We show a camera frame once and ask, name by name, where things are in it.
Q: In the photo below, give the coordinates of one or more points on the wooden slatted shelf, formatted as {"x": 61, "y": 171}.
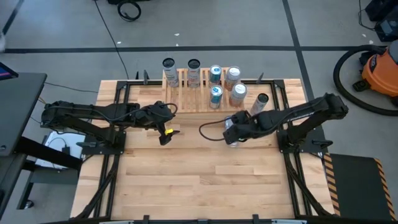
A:
{"x": 202, "y": 119}

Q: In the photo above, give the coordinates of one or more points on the peach can silver top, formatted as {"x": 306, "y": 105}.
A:
{"x": 237, "y": 95}
{"x": 231, "y": 76}

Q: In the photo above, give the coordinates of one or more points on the black equipment case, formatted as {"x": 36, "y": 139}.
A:
{"x": 387, "y": 28}

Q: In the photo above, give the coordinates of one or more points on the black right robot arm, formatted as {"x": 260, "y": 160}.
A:
{"x": 311, "y": 110}

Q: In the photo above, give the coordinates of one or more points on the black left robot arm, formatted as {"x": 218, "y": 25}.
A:
{"x": 81, "y": 112}

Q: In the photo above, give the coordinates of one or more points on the white Celsius Arctic Vibe can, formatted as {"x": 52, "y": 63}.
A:
{"x": 170, "y": 73}

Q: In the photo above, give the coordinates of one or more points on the dark monitor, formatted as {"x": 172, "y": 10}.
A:
{"x": 4, "y": 73}

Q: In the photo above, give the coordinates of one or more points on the orange shop vacuum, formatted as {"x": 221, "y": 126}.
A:
{"x": 381, "y": 74}
{"x": 336, "y": 76}

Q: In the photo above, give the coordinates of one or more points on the black hazard-striped floor mat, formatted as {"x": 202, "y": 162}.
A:
{"x": 354, "y": 186}

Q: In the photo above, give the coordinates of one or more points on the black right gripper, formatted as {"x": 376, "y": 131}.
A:
{"x": 250, "y": 126}

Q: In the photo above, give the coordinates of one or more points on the black desk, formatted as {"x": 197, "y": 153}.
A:
{"x": 18, "y": 109}

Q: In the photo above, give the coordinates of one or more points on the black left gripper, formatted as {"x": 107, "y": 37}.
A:
{"x": 161, "y": 127}

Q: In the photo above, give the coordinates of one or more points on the white Celsius Peach Vibe can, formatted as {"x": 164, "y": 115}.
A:
{"x": 194, "y": 74}

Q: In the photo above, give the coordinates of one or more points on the desk caster wheel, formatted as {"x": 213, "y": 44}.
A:
{"x": 29, "y": 204}

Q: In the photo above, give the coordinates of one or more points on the black aluminium frame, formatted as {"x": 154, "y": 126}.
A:
{"x": 287, "y": 186}

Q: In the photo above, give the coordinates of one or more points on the blue silver Red Bull can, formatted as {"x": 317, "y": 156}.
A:
{"x": 216, "y": 96}
{"x": 215, "y": 74}

